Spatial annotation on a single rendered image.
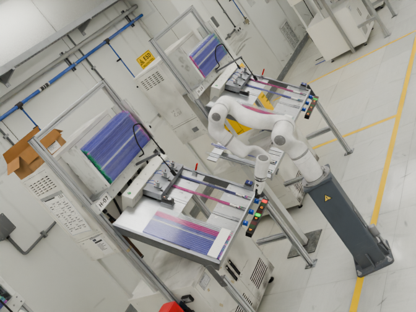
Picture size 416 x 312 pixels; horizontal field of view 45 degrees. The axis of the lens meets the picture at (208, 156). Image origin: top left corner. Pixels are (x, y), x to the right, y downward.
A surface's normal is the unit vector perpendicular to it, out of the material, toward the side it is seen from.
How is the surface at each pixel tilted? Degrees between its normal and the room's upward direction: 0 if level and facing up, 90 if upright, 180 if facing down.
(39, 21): 90
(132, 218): 43
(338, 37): 90
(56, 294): 90
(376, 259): 90
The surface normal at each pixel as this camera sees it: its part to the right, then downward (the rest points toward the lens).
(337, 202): -0.13, 0.42
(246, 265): 0.71, -0.32
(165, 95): -0.39, 0.56
